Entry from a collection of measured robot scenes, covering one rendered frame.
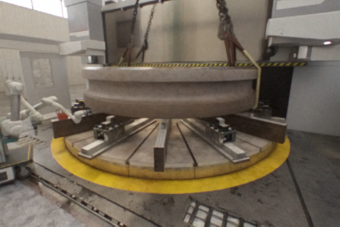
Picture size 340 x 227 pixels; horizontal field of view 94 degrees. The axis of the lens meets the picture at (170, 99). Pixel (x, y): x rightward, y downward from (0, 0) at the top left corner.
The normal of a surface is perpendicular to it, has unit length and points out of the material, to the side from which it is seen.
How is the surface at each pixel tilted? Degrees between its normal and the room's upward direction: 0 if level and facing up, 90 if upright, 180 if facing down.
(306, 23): 90
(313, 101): 90
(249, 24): 90
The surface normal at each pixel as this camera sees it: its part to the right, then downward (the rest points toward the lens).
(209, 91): 0.30, 0.18
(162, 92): -0.06, 0.19
